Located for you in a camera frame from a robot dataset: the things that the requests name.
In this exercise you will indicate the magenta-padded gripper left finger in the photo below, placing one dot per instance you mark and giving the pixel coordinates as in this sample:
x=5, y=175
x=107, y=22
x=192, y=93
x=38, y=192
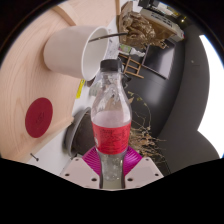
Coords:
x=78, y=171

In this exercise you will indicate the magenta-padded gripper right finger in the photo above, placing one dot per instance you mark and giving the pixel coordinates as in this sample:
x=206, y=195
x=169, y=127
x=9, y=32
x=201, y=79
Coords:
x=145, y=173

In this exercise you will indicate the clear red-labelled drink bottle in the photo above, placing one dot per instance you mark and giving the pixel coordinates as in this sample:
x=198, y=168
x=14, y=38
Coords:
x=111, y=136

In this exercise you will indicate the dried plant in grey pot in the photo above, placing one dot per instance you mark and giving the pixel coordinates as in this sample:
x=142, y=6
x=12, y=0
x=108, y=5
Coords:
x=81, y=136

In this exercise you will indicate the grey plant saucer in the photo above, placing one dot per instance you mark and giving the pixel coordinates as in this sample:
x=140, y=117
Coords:
x=68, y=133

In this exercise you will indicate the flat round red coaster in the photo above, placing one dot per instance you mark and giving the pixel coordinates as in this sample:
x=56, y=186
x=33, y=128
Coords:
x=39, y=117

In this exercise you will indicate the yellow tag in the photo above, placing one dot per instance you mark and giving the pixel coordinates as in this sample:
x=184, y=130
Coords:
x=80, y=88

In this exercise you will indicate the long ceiling light strip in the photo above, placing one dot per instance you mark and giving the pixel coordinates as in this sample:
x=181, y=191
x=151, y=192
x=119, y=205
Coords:
x=213, y=100

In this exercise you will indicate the light wooden drawing board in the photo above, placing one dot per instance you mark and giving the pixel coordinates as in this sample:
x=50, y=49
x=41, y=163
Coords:
x=20, y=83

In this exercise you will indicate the white ceramic cup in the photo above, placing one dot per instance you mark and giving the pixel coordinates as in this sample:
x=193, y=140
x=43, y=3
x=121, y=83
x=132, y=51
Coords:
x=66, y=50

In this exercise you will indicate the small green-labelled plastic bottle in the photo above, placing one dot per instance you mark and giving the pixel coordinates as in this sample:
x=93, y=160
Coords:
x=128, y=49

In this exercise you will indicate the metal spoon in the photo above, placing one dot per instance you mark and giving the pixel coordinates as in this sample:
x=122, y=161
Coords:
x=106, y=36

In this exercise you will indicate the black wall screen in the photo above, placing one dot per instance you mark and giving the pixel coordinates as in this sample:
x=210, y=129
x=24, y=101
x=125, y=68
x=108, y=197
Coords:
x=160, y=60

